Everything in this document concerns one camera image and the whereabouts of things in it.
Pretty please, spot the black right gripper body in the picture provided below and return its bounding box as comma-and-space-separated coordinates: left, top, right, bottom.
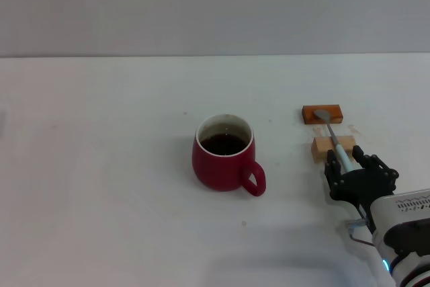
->
330, 168, 394, 214

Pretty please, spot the blue-handled metal spoon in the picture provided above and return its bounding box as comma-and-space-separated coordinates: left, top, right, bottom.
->
313, 108, 353, 172

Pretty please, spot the red ceramic cup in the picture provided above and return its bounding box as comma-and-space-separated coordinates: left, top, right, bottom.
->
191, 114, 267, 198

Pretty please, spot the light wooden spoon rest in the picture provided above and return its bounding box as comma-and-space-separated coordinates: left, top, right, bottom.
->
310, 134, 357, 163

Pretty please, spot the dark brown wooden block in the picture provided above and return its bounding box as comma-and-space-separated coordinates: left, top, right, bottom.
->
301, 104, 344, 126

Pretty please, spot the dark coffee liquid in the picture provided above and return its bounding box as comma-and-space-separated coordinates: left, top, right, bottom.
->
200, 134, 248, 157

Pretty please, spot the right wrist cable with connector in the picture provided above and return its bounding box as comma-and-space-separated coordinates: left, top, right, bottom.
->
345, 218, 376, 246

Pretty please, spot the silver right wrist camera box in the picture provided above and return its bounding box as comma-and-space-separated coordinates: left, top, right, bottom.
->
368, 188, 430, 257

